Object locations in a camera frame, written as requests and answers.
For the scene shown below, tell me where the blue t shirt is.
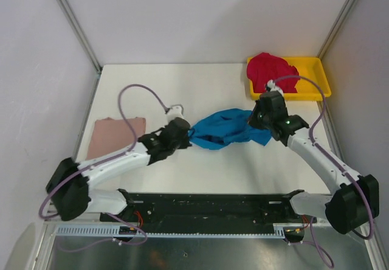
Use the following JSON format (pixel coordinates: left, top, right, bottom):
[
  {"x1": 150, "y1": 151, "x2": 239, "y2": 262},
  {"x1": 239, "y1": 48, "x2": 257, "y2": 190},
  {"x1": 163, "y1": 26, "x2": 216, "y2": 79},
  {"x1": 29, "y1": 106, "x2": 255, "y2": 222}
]
[{"x1": 188, "y1": 108, "x2": 272, "y2": 150}]

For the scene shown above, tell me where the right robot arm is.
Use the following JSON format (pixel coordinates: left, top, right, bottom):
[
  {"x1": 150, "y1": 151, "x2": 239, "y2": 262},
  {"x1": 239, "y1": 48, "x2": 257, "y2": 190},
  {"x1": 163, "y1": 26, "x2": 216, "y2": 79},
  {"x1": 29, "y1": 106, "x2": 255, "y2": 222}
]
[{"x1": 249, "y1": 91, "x2": 379, "y2": 240}]

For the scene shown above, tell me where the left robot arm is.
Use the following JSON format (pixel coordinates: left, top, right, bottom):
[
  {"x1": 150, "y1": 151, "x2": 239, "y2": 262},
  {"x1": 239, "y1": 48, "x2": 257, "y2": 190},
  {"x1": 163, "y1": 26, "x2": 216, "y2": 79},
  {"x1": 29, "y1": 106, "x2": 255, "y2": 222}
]
[{"x1": 46, "y1": 117, "x2": 190, "y2": 221}]

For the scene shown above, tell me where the red t shirt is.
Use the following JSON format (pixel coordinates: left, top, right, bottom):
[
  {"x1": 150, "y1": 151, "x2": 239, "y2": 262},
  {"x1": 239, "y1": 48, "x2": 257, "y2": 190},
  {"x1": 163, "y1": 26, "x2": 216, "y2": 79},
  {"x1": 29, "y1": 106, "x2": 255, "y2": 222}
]
[{"x1": 246, "y1": 52, "x2": 299, "y2": 94}]

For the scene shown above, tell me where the yellow plastic tray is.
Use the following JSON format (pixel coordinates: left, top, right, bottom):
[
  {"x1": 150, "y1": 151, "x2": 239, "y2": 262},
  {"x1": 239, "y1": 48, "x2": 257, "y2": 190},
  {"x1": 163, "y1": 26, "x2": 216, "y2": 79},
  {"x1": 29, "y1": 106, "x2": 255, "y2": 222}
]
[{"x1": 247, "y1": 57, "x2": 331, "y2": 101}]

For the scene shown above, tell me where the folded pink t shirt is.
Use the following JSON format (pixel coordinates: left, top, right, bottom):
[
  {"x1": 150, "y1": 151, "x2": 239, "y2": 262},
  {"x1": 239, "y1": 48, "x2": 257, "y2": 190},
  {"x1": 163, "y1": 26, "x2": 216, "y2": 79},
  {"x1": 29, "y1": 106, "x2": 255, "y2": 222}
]
[{"x1": 86, "y1": 117, "x2": 146, "y2": 160}]

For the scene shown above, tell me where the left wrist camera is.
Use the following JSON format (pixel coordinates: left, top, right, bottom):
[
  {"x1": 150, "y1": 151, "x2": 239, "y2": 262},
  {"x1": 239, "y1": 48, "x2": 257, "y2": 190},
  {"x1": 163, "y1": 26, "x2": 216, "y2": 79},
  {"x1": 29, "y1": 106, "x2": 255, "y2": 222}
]
[{"x1": 165, "y1": 104, "x2": 184, "y2": 123}]

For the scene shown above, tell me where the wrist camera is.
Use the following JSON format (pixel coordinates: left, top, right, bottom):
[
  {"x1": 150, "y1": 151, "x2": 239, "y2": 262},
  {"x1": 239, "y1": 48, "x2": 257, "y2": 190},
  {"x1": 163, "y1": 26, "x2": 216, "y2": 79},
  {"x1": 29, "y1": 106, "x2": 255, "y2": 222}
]
[
  {"x1": 165, "y1": 104, "x2": 184, "y2": 123},
  {"x1": 265, "y1": 80, "x2": 284, "y2": 95}
]

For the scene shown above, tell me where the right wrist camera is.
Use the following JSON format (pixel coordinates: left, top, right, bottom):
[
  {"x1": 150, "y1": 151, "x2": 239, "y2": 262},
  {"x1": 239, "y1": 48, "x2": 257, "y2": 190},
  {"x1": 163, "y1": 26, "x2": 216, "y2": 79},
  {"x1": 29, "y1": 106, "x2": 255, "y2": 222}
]
[{"x1": 265, "y1": 80, "x2": 284, "y2": 95}]

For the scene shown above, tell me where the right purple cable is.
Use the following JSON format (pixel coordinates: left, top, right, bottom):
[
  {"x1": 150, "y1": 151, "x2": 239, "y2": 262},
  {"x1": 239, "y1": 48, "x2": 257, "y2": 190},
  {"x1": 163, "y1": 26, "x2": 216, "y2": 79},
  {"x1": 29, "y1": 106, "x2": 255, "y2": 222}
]
[{"x1": 270, "y1": 75, "x2": 376, "y2": 269}]

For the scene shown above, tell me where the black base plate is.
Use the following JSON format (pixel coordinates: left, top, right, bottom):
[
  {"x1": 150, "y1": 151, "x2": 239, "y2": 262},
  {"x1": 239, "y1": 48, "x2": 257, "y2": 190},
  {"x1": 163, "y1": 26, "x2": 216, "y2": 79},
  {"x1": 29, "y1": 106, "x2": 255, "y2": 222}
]
[{"x1": 117, "y1": 193, "x2": 311, "y2": 241}]

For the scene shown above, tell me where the white cable duct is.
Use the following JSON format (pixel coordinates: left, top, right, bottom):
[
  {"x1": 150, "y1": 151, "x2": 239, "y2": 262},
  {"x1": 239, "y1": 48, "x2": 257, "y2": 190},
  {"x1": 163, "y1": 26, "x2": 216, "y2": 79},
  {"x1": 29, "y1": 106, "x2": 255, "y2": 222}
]
[{"x1": 55, "y1": 224, "x2": 285, "y2": 239}]

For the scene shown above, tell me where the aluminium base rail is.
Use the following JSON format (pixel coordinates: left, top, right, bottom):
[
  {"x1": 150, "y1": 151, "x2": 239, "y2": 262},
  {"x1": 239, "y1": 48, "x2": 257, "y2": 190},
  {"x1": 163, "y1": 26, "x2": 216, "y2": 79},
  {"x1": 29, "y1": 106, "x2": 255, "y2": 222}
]
[{"x1": 44, "y1": 199, "x2": 373, "y2": 226}]

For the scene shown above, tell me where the right aluminium frame post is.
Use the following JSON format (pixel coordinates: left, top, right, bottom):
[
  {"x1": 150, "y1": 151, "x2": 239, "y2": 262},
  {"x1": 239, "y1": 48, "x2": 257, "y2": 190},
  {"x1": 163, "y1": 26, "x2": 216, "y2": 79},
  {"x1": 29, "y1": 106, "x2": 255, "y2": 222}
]
[{"x1": 317, "y1": 0, "x2": 358, "y2": 60}]

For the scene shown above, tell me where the aluminium frame post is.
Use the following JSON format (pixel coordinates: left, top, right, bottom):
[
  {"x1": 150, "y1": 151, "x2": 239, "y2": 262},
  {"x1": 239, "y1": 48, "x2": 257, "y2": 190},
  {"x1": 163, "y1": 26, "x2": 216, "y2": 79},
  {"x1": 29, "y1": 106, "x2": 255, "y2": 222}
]
[
  {"x1": 317, "y1": 0, "x2": 358, "y2": 60},
  {"x1": 56, "y1": 0, "x2": 102, "y2": 74}
]

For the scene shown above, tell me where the left aluminium frame post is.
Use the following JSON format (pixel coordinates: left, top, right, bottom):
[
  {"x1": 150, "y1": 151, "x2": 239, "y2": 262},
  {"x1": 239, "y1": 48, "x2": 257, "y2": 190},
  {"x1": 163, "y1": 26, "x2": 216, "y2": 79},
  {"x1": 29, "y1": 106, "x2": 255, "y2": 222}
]
[{"x1": 56, "y1": 0, "x2": 102, "y2": 74}]

